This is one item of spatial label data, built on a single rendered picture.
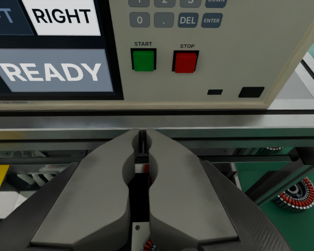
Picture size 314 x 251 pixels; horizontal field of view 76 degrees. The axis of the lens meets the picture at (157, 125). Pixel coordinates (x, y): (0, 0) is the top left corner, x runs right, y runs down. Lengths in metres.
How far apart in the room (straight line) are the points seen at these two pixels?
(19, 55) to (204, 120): 0.19
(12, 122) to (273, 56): 0.27
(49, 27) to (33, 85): 0.07
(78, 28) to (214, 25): 0.11
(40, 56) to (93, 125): 0.08
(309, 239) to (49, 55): 0.65
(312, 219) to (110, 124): 0.58
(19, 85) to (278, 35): 0.25
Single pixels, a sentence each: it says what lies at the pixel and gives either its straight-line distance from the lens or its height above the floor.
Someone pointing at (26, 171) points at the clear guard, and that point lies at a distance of 0.29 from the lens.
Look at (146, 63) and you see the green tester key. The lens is 0.19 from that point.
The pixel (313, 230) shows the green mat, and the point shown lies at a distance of 0.68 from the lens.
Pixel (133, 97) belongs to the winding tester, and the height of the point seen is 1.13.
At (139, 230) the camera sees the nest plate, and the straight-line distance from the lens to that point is 0.52.
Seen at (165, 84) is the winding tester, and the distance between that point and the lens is 0.21.
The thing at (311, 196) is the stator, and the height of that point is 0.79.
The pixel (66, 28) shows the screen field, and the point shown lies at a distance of 0.19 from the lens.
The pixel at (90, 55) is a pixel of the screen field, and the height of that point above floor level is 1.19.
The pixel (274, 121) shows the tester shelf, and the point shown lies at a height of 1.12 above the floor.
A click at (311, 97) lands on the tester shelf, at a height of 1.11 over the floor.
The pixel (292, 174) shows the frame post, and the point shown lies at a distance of 0.36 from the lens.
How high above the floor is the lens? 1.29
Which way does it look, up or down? 53 degrees down
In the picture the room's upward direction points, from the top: 2 degrees clockwise
